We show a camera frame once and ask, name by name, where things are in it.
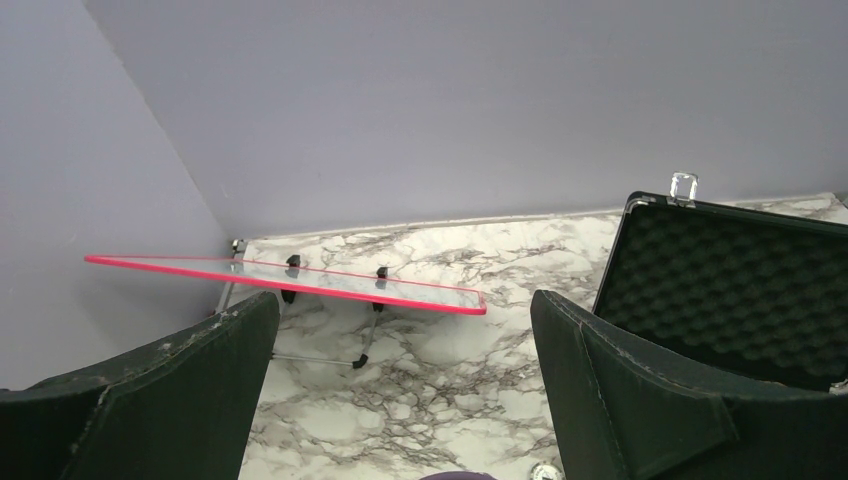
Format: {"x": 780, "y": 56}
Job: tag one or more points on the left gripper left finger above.
{"x": 180, "y": 407}

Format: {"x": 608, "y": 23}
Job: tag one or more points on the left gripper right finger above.
{"x": 623, "y": 407}

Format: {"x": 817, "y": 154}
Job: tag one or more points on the white one poker chip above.
{"x": 545, "y": 471}

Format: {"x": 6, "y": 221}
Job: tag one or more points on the black poker chip case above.
{"x": 755, "y": 293}

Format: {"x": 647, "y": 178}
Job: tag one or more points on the pink acrylic sheet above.
{"x": 377, "y": 288}

